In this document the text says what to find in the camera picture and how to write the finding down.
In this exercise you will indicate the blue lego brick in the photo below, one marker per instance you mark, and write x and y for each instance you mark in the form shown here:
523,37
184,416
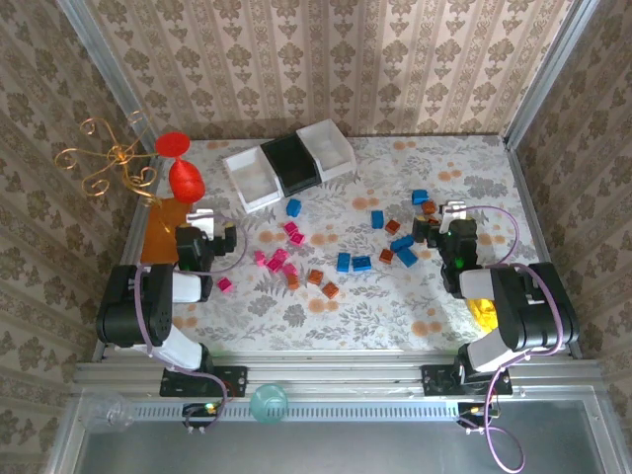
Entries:
420,197
362,263
402,243
343,262
377,219
408,257
293,208

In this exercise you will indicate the pink lego brick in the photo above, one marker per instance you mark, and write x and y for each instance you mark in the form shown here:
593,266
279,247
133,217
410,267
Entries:
225,285
290,269
291,229
260,258
281,255
274,265
298,239

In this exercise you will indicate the white plastic bin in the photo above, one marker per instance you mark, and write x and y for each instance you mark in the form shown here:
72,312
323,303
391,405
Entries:
252,180
328,148

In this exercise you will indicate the black plastic bin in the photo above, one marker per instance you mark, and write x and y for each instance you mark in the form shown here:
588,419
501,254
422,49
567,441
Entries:
293,165

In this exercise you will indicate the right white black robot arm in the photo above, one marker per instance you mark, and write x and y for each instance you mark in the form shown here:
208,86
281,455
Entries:
533,316

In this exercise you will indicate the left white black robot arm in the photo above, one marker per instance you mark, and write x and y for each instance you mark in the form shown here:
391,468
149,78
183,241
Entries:
123,306

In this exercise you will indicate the orange rectangular board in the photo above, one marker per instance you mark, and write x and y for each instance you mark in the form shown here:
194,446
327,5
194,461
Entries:
158,237

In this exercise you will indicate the red plastic goblet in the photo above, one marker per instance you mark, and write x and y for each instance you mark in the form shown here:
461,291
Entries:
185,180

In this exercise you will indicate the yellow banana toy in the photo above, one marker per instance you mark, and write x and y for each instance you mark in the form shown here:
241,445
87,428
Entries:
481,311

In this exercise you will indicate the floral patterned table cover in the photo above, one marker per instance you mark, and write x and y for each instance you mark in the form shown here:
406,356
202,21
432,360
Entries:
345,326

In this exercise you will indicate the small circuit board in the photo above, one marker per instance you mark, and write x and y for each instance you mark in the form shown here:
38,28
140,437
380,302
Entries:
474,411
200,410

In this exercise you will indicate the teal glass cup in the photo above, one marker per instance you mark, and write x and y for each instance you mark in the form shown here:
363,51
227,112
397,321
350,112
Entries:
268,405

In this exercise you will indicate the clear plastic cup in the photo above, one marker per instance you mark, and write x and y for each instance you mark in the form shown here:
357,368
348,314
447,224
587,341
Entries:
106,412

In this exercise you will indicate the grey sheet metal tray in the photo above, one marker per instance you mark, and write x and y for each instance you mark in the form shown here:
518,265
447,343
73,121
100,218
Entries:
345,449

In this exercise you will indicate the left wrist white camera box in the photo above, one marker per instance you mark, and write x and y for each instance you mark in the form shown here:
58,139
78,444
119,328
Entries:
200,217

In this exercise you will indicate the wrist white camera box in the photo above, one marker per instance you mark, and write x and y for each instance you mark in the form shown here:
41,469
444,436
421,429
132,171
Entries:
451,211
200,217

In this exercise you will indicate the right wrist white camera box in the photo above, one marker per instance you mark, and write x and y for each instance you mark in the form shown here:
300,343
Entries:
451,211

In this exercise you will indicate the aluminium table side rail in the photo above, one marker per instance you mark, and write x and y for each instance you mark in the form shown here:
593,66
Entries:
530,207
132,237

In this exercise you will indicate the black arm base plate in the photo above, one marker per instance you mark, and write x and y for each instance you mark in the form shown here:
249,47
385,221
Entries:
434,380
232,380

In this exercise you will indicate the long aluminium mounting rail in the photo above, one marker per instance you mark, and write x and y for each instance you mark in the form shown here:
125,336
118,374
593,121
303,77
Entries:
336,375

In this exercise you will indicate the aluminium frame post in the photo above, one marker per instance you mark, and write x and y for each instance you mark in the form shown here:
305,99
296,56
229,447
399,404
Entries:
109,74
549,74

